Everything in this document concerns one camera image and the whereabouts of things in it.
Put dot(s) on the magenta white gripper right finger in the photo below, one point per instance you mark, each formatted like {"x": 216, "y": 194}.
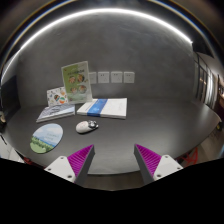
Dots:
{"x": 153, "y": 166}

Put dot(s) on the glass partition black frame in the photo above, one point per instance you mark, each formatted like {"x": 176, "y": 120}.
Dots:
{"x": 209, "y": 80}

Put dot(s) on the white book blue stripe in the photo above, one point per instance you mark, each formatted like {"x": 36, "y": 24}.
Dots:
{"x": 108, "y": 108}

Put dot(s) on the green leaflet acrylic stand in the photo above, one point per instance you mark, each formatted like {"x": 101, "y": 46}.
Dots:
{"x": 77, "y": 83}

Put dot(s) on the white wall socket left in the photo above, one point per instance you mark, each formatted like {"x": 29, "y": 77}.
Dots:
{"x": 93, "y": 77}

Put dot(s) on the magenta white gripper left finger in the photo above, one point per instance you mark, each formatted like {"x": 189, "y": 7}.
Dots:
{"x": 73, "y": 168}

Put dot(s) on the small colourful card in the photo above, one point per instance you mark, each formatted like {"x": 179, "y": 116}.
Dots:
{"x": 56, "y": 96}

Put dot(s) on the white wall socket right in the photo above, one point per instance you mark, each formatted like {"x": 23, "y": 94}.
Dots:
{"x": 129, "y": 77}

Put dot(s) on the white computer mouse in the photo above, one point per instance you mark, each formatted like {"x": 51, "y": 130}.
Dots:
{"x": 86, "y": 126}

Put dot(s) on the grey patterned book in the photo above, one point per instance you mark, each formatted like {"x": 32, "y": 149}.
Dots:
{"x": 57, "y": 111}

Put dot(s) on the white wall socket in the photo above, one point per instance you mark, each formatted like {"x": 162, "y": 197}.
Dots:
{"x": 116, "y": 76}
{"x": 93, "y": 77}
{"x": 129, "y": 77}
{"x": 103, "y": 77}

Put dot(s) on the oval landscape mouse pad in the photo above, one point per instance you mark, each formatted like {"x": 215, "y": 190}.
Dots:
{"x": 46, "y": 138}

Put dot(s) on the red chair frame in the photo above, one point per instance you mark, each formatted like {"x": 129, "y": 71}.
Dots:
{"x": 189, "y": 158}

